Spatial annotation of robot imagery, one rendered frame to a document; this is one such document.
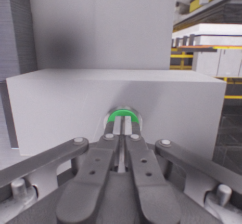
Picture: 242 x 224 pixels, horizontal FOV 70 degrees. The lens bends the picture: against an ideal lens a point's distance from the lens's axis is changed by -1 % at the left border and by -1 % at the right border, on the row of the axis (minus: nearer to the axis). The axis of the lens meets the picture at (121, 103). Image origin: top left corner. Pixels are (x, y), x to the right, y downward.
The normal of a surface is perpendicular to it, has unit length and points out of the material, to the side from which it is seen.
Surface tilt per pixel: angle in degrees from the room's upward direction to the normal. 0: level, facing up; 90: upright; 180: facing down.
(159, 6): 90
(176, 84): 90
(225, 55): 90
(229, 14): 90
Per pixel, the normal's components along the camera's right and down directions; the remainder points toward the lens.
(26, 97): -0.03, 0.29
